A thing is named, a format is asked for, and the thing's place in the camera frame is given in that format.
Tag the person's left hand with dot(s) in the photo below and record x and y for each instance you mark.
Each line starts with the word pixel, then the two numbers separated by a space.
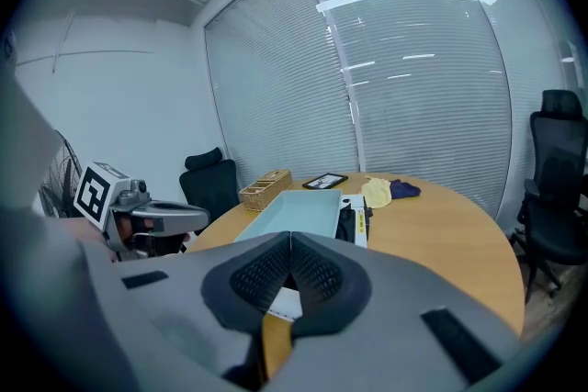
pixel 89 235

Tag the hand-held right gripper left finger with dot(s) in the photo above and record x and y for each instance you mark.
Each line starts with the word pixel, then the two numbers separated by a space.
pixel 184 312

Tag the black office chair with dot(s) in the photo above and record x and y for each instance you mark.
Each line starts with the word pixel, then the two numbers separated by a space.
pixel 556 179
pixel 209 188

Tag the black picture frame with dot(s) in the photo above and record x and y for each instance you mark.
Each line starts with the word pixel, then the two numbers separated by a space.
pixel 324 182

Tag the light blue plastic tray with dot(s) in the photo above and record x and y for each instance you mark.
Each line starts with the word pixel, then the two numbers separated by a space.
pixel 298 211

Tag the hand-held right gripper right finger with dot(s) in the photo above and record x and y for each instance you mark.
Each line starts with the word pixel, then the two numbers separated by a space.
pixel 390 335

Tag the dark purple cloth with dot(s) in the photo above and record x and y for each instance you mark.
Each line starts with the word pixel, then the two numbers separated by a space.
pixel 406 189

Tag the wicker basket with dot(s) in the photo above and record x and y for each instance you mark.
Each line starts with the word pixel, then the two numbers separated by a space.
pixel 264 193

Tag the person's grey shirt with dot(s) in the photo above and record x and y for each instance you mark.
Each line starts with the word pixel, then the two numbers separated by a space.
pixel 37 280

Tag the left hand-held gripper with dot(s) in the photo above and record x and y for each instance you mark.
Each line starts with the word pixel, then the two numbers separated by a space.
pixel 94 197

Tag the grey gripper-mounted camera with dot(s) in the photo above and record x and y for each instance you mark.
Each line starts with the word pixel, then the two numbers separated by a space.
pixel 137 188

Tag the yellow cloth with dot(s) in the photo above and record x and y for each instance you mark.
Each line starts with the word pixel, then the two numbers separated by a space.
pixel 376 193

